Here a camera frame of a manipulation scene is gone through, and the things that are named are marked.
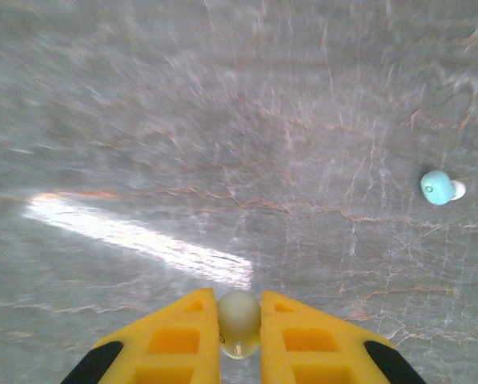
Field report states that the blue wireless earbud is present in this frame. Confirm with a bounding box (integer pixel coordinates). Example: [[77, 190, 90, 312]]
[[420, 170, 467, 207]]

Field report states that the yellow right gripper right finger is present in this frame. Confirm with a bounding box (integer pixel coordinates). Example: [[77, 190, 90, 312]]
[[259, 290, 427, 384]]

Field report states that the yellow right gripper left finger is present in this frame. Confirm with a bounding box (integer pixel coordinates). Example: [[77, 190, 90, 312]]
[[60, 287, 223, 384]]

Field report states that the pale mint wireless earbud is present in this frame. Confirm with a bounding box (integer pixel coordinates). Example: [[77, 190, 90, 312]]
[[215, 290, 262, 360]]

